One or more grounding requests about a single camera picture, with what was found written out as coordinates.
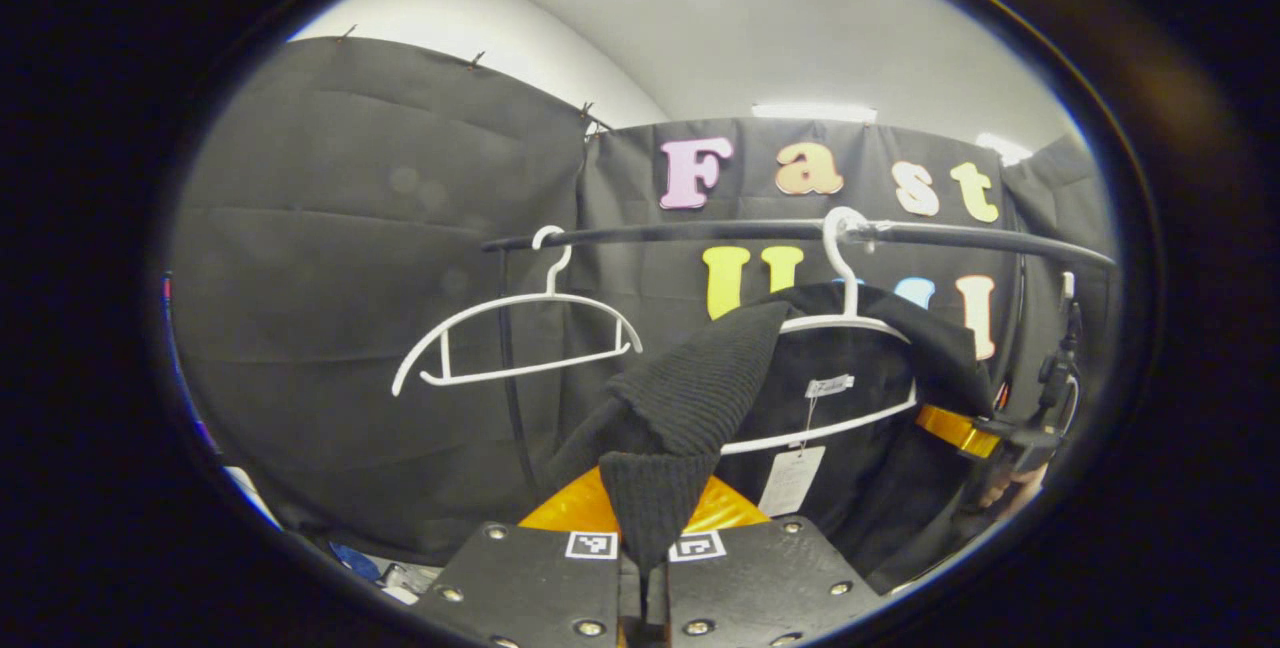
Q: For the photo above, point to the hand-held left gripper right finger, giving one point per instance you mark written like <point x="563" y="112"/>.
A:
<point x="760" y="578"/>

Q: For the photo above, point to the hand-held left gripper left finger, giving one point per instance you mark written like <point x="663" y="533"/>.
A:
<point x="530" y="588"/>

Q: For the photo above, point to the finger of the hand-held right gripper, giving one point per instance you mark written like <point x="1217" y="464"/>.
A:
<point x="955" y="428"/>

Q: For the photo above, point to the black knit sweater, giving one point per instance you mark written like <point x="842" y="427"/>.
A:
<point x="700" y="388"/>

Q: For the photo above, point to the white clothes hanger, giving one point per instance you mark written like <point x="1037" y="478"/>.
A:
<point x="520" y="300"/>
<point x="848" y="278"/>

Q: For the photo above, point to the black clothes rack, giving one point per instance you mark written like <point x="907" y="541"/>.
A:
<point x="700" y="231"/>

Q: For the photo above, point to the small ceiling light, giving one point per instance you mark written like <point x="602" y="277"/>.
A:
<point x="1003" y="148"/>

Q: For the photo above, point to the long ceiling light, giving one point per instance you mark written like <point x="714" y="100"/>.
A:
<point x="812" y="113"/>

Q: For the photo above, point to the black backdrop cloth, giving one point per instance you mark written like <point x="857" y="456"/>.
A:
<point x="350" y="278"/>

